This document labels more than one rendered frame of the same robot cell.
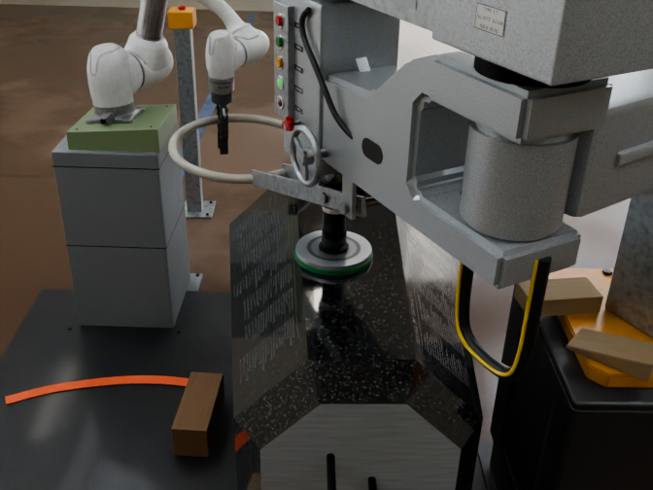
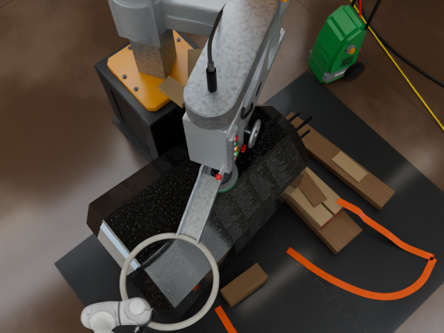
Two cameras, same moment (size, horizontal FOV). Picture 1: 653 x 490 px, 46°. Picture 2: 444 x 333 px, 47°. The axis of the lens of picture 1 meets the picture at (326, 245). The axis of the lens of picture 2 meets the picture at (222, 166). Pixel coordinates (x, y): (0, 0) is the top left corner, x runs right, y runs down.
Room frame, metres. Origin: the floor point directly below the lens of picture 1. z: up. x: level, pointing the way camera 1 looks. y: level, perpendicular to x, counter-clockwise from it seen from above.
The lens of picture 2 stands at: (2.52, 0.92, 3.45)
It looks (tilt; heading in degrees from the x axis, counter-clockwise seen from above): 66 degrees down; 234
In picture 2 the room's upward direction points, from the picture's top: 3 degrees counter-clockwise
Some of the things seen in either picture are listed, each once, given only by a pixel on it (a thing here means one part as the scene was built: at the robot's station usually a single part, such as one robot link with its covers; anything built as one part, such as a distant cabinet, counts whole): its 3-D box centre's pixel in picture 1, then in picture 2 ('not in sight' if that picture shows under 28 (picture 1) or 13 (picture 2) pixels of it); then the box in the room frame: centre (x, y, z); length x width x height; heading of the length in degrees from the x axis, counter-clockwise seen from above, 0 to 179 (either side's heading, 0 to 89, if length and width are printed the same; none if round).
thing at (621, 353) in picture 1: (614, 346); (195, 64); (1.50, -0.70, 0.80); 0.20 x 0.10 x 0.05; 52
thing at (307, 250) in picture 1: (333, 249); (218, 173); (1.86, -0.02, 0.85); 0.21 x 0.21 x 0.01
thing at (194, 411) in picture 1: (199, 412); (244, 285); (2.04, 0.43, 0.07); 0.30 x 0.12 x 0.12; 177
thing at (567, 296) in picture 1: (558, 297); (176, 92); (1.71, -0.62, 0.81); 0.20 x 0.10 x 0.05; 99
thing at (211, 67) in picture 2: not in sight; (211, 76); (1.86, -0.02, 1.78); 0.04 x 0.04 x 0.17
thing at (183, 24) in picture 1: (189, 116); not in sight; (3.75, 0.73, 0.54); 0.20 x 0.20 x 1.09; 1
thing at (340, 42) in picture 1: (355, 92); (221, 118); (1.79, -0.06, 1.32); 0.36 x 0.22 x 0.45; 29
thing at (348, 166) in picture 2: not in sight; (349, 166); (0.92, 0.27, 0.09); 0.25 x 0.10 x 0.01; 95
